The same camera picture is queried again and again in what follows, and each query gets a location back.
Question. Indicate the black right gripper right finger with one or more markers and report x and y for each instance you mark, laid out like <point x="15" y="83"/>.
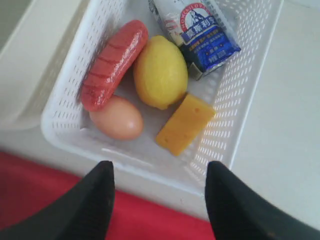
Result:
<point x="236" y="212"/>

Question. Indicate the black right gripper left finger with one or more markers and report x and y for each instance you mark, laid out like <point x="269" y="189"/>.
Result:
<point x="83" y="213"/>

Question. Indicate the brown egg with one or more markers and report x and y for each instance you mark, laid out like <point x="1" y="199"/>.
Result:
<point x="118" y="119"/>

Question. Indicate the yellow cheese wedge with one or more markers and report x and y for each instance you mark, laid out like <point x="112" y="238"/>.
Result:
<point x="189" y="119"/>

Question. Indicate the yellow lemon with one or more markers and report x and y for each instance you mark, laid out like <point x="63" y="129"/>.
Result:
<point x="160" y="73"/>

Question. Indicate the red grilled sausage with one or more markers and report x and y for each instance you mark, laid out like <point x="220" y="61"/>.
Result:
<point x="111" y="64"/>

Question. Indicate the blue white milk carton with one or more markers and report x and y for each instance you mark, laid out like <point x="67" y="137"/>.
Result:
<point x="200" y="30"/>

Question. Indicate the red tablecloth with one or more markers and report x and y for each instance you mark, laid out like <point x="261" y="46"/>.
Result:
<point x="27" y="187"/>

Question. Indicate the white perforated plastic basket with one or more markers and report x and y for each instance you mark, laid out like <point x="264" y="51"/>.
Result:
<point x="140" y="163"/>

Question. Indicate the cream plastic storage bin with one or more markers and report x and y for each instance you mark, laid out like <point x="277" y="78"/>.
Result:
<point x="35" y="37"/>

